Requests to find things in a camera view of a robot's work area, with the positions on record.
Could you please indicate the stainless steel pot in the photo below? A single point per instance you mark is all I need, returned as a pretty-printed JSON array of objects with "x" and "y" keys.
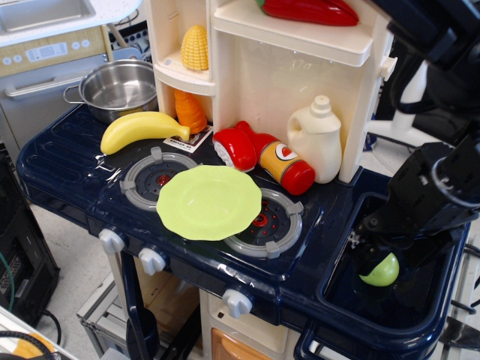
[{"x": 115, "y": 89}]

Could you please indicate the yellow cloth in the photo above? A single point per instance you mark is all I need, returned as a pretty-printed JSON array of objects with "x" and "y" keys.
[{"x": 28, "y": 350}]

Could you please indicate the cream toy detergent jug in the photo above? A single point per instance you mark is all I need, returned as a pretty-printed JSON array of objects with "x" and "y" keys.
[{"x": 313, "y": 132}]

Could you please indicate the grey left stove burner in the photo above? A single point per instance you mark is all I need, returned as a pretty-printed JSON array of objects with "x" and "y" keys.
[{"x": 147, "y": 177}]

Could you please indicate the red toy ketchup bottle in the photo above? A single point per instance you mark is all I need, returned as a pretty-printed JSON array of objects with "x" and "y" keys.
[{"x": 287, "y": 168}]

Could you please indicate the red toy chili pepper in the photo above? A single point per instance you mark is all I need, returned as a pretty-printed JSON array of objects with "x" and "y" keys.
[{"x": 329, "y": 13}]

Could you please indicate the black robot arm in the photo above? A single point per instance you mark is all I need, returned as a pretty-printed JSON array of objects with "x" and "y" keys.
[{"x": 442, "y": 68}]

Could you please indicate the green toy pear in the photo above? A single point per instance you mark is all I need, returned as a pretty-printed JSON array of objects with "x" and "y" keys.
[{"x": 384, "y": 274}]

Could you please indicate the grey right stove burner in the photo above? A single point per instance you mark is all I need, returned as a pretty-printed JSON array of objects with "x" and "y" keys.
[{"x": 275, "y": 229}]

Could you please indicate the navy toy kitchen counter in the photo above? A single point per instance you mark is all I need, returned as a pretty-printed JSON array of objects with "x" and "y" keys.
[{"x": 343, "y": 264}]

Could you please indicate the yellow toy corn cob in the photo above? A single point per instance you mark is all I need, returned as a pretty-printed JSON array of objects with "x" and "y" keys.
[{"x": 195, "y": 49}]

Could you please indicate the grey stove burner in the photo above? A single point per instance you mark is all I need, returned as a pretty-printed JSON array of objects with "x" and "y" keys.
[
  {"x": 147, "y": 177},
  {"x": 275, "y": 229}
]

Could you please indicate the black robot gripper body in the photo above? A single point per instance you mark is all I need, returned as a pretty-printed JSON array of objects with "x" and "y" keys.
[{"x": 434, "y": 190}]

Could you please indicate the grey right stove knob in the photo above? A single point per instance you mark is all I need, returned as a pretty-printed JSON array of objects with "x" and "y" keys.
[{"x": 237, "y": 303}]

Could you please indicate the black computer case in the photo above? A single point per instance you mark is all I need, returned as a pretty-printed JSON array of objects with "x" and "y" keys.
[{"x": 29, "y": 274}]

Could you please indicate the orange toy carrot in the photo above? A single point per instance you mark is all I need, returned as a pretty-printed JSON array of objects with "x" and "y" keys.
[{"x": 189, "y": 111}]

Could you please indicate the light green plastic plate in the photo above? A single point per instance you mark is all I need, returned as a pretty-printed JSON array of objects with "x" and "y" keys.
[{"x": 209, "y": 203}]

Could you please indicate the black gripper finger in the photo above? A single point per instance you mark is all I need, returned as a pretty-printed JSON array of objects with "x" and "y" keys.
[
  {"x": 428, "y": 249},
  {"x": 367, "y": 255}
]

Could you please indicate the grey stove knob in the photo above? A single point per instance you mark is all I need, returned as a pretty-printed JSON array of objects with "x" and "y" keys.
[
  {"x": 237, "y": 303},
  {"x": 152, "y": 262},
  {"x": 111, "y": 241}
]

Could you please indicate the grey middle stove knob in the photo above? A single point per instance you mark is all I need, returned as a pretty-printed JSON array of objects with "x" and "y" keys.
[{"x": 152, "y": 262}]

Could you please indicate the toy dishwasher appliance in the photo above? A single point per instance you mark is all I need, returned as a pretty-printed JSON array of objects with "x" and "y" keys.
[{"x": 35, "y": 73}]

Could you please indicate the cream toy kitchen shelf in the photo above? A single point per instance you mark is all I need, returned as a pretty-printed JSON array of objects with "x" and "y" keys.
[{"x": 262, "y": 69}]

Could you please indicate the grey left stove knob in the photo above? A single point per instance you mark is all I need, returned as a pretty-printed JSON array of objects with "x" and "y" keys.
[{"x": 111, "y": 241}]

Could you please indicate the yellow toy banana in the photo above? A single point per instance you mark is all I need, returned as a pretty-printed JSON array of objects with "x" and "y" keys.
[{"x": 140, "y": 126}]

